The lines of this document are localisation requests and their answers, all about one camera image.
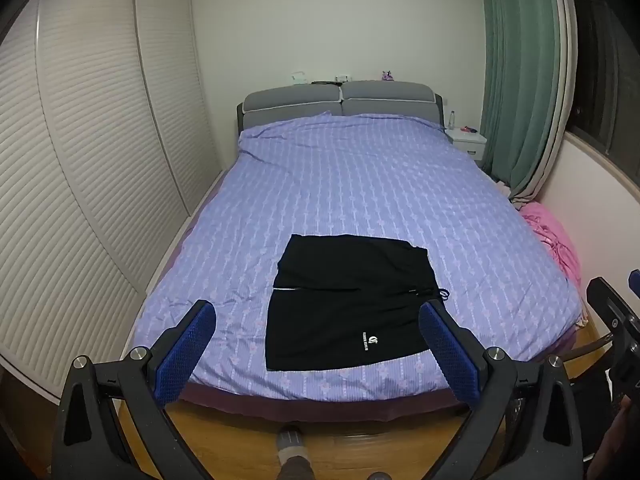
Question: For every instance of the small purple toy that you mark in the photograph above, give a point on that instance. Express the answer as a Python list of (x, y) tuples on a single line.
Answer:
[(387, 75)]

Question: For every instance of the grey upholstered headboard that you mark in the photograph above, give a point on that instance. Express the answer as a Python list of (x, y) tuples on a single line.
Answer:
[(310, 102)]

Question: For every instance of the clear plastic bottle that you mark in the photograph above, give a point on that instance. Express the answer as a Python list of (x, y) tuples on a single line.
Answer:
[(453, 120)]

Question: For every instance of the dark window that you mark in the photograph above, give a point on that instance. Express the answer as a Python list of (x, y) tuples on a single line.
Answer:
[(607, 70)]

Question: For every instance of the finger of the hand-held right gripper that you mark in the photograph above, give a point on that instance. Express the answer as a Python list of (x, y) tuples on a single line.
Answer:
[(605, 300)]

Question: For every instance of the black pants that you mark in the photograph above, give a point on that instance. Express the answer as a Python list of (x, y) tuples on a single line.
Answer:
[(340, 310)]

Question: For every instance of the mauve mattress cover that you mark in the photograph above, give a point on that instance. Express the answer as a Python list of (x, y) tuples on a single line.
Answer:
[(310, 407)]

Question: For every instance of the person's foot in grey sock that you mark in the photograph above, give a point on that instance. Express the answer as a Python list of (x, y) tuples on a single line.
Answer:
[(292, 452)]

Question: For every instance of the green curtain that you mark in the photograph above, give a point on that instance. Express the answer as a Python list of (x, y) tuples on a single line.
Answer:
[(515, 70)]

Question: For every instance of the flat black object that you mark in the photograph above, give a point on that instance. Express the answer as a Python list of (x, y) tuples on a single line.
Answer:
[(326, 81)]

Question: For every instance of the white nightstand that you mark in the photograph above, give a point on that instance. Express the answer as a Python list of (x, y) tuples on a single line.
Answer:
[(467, 142)]

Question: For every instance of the pink blanket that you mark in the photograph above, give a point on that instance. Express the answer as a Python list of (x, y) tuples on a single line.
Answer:
[(555, 240)]

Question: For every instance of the bed with purple cover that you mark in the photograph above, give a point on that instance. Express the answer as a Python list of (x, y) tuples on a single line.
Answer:
[(360, 185)]

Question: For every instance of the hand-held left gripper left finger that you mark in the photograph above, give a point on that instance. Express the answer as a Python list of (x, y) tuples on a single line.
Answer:
[(186, 355)]

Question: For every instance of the white louvered wardrobe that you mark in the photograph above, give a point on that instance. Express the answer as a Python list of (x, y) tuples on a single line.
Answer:
[(90, 160)]

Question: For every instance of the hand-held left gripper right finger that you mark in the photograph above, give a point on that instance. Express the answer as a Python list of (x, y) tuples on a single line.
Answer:
[(450, 355)]

